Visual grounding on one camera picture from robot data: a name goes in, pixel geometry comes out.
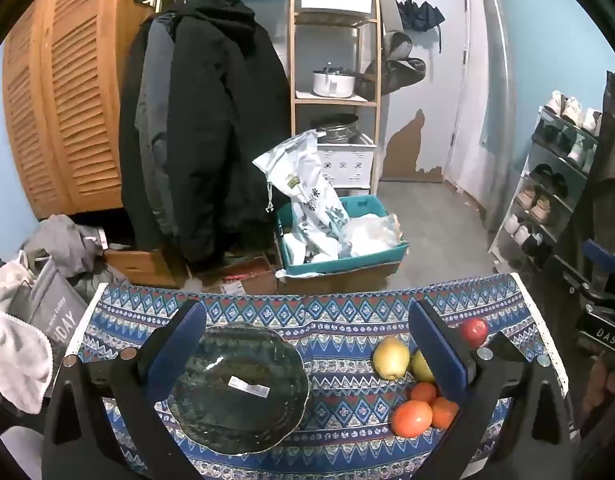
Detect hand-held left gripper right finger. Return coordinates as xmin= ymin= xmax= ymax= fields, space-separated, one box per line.
xmin=408 ymin=300 xmax=573 ymax=480

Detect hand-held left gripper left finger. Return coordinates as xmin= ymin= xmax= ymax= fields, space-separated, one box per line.
xmin=42 ymin=300 xmax=208 ymax=480

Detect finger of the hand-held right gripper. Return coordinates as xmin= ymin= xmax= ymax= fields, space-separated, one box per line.
xmin=582 ymin=239 xmax=615 ymax=281
xmin=550 ymin=255 xmax=615 ymax=311

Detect yellow lemon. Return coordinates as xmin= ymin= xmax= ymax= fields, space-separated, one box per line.
xmin=410 ymin=350 xmax=435 ymax=385
xmin=372 ymin=336 xmax=411 ymax=381

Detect red apple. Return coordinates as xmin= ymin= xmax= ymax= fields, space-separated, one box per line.
xmin=460 ymin=317 xmax=489 ymax=350

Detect small tangerine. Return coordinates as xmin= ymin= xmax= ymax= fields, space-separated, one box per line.
xmin=430 ymin=396 xmax=459 ymax=430
xmin=411 ymin=382 xmax=437 ymax=405

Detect large orange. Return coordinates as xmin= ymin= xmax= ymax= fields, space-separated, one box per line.
xmin=391 ymin=400 xmax=433 ymax=437

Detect dark glass bowl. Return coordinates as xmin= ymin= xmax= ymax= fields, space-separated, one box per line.
xmin=166 ymin=324 xmax=309 ymax=456

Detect person's right hand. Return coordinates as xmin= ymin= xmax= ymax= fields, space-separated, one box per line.
xmin=585 ymin=355 xmax=615 ymax=411

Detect rows of shoes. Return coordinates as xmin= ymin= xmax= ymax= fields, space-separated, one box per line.
xmin=502 ymin=91 xmax=603 ymax=261

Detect flat cardboard box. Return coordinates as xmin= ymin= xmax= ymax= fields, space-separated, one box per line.
xmin=200 ymin=255 xmax=278 ymax=295

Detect wooden drawer box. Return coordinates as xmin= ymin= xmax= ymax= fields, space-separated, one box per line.
xmin=104 ymin=247 xmax=188 ymax=288

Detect dark hanging garment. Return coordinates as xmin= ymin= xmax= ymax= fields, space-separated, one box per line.
xmin=585 ymin=67 xmax=615 ymax=271

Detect blue patterned tablecloth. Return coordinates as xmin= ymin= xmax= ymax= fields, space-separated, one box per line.
xmin=62 ymin=272 xmax=571 ymax=480

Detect teal box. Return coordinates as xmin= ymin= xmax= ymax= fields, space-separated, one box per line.
xmin=275 ymin=195 xmax=409 ymax=278

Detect white shoe rack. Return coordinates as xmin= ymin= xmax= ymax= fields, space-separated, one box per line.
xmin=489 ymin=105 xmax=603 ymax=276

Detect grey tote bag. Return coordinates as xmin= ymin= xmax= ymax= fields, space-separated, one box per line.
xmin=25 ymin=257 xmax=91 ymax=361

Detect white plastic bag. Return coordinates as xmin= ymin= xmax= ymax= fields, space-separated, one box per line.
xmin=345 ymin=212 xmax=403 ymax=256

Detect grey clothing pile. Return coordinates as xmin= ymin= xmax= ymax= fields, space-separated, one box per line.
xmin=22 ymin=215 xmax=128 ymax=301

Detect white towel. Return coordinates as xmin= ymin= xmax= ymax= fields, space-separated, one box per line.
xmin=0 ymin=250 xmax=56 ymax=413

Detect white rice bag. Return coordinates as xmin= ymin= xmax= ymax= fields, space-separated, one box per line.
xmin=252 ymin=130 xmax=351 ymax=266

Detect white lattice basket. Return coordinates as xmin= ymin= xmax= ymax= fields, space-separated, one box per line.
xmin=315 ymin=134 xmax=377 ymax=190

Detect black coat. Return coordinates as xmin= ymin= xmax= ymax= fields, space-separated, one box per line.
xmin=118 ymin=0 xmax=293 ymax=276

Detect white door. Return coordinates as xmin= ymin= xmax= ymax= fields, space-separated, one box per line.
xmin=442 ymin=0 xmax=518 ymax=231

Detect metal steamer pot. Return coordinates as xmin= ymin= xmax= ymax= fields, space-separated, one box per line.
xmin=312 ymin=114 xmax=361 ymax=145

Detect grey jacket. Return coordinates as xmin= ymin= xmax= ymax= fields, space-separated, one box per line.
xmin=135 ymin=12 xmax=181 ymax=221

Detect wooden louvered wardrobe doors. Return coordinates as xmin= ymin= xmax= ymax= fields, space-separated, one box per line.
xmin=2 ymin=0 xmax=156 ymax=221

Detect olive hanging bag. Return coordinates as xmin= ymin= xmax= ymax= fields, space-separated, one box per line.
xmin=362 ymin=57 xmax=427 ymax=96

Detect white cooking pot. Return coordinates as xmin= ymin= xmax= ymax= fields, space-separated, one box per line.
xmin=312 ymin=64 xmax=357 ymax=98

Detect grey hanging cap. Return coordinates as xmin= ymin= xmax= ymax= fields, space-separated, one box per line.
xmin=382 ymin=30 xmax=414 ymax=61

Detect dark folded umbrella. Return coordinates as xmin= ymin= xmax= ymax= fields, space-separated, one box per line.
xmin=395 ymin=0 xmax=445 ymax=53

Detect wooden shelf unit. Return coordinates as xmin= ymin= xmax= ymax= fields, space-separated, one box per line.
xmin=289 ymin=0 xmax=383 ymax=196

